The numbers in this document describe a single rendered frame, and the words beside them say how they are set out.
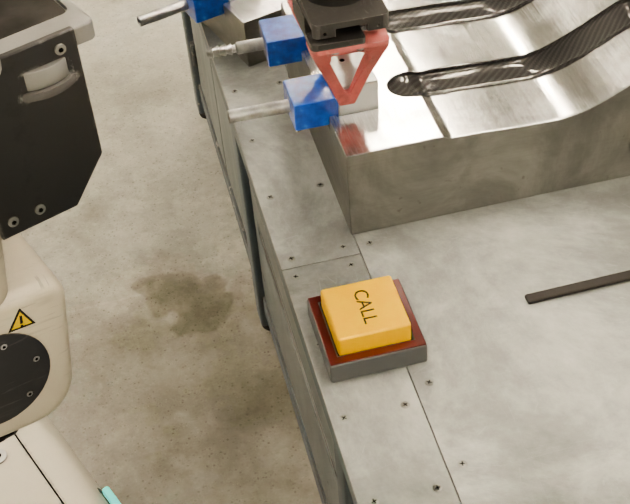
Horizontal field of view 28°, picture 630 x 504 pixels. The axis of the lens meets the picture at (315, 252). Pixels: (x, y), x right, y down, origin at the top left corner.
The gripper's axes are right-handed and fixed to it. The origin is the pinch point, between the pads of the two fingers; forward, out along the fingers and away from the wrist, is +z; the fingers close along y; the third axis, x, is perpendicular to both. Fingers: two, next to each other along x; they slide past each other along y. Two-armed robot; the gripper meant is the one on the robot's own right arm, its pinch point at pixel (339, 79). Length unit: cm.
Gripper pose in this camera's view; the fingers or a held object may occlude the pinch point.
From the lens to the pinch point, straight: 111.9
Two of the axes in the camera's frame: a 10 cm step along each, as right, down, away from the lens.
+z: 0.5, 7.4, 6.7
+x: -9.7, 1.9, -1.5
